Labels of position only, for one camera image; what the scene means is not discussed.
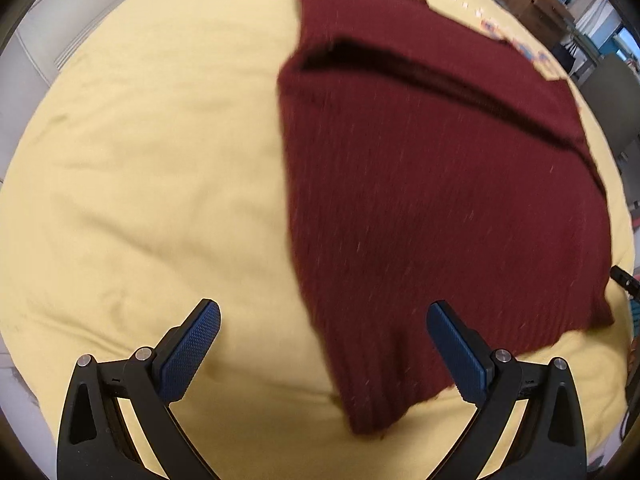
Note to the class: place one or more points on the dark red knitted sweater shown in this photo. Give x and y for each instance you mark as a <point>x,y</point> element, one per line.
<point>430,200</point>

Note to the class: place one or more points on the grey green chair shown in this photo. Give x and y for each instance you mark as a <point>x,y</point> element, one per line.
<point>612,95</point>

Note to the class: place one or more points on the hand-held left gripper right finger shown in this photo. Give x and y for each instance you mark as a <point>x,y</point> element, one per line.
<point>457,355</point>

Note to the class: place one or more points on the dark blue bag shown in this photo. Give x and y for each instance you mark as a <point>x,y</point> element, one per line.
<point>567,57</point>

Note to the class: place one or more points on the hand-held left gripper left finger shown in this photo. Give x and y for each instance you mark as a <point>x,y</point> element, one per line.
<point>190,355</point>

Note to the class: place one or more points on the wooden desk with drawers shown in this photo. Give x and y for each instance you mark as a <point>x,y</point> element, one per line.
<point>537,7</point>

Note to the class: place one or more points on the yellow printed bed blanket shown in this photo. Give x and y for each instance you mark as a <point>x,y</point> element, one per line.
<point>150,185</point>

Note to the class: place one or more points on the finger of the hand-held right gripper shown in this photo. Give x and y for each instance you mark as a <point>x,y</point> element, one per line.
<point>626,280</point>

